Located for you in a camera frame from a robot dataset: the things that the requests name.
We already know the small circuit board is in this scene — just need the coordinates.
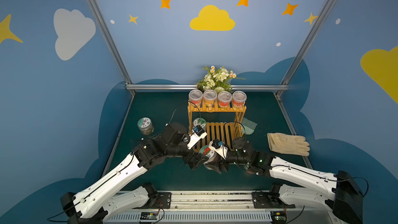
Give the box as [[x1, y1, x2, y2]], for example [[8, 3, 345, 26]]
[[140, 212, 158, 222], [271, 212, 287, 224]]

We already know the aluminium mounting rail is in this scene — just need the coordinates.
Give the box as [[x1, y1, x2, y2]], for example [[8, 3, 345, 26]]
[[103, 191, 343, 224]]

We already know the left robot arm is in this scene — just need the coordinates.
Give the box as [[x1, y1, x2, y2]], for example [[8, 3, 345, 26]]
[[61, 122, 208, 224]]

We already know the jar with floral lid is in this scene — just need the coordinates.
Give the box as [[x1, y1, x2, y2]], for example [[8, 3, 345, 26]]
[[137, 117, 154, 136]]

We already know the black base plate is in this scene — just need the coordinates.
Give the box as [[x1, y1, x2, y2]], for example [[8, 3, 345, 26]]
[[140, 192, 172, 209], [251, 191, 296, 209]]

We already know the clear seed cup red base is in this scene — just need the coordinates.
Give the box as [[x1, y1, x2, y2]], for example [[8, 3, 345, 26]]
[[188, 89, 203, 107]]

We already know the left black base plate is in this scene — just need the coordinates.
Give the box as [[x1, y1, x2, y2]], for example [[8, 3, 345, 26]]
[[140, 192, 172, 209]]

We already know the right small circuit board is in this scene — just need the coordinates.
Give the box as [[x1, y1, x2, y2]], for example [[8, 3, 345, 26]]
[[271, 212, 287, 224]]

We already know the clear seed cup orange base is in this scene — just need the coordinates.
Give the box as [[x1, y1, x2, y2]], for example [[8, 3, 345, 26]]
[[203, 89, 218, 107]]

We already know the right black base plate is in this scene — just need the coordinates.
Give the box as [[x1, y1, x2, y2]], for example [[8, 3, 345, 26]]
[[251, 191, 296, 209]]

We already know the left small circuit board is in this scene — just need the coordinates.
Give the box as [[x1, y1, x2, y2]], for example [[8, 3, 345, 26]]
[[140, 212, 158, 222]]

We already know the beige work glove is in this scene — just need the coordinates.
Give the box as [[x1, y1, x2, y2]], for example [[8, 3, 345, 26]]
[[267, 133, 310, 157]]

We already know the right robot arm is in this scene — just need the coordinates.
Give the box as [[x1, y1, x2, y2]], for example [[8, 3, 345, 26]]
[[203, 137, 366, 224]]

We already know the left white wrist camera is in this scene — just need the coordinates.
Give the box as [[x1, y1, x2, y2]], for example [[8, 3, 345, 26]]
[[187, 125, 207, 149]]

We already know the potted white flower bouquet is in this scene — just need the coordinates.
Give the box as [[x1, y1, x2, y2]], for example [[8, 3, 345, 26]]
[[196, 66, 240, 94]]

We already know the jar with green tree lid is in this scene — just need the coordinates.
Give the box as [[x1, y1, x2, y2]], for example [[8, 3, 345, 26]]
[[193, 117, 207, 129]]

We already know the wooden slatted shelf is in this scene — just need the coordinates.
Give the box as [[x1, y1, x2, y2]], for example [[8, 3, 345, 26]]
[[188, 102, 247, 151]]

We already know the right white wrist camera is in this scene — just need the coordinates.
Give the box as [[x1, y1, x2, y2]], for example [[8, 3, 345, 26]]
[[208, 139, 228, 160]]

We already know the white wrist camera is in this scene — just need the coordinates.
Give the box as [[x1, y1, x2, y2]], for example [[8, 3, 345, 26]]
[[208, 139, 228, 160], [187, 125, 207, 149]]

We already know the jar with strawberry lid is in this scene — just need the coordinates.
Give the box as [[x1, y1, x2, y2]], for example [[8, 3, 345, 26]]
[[200, 145, 217, 163]]

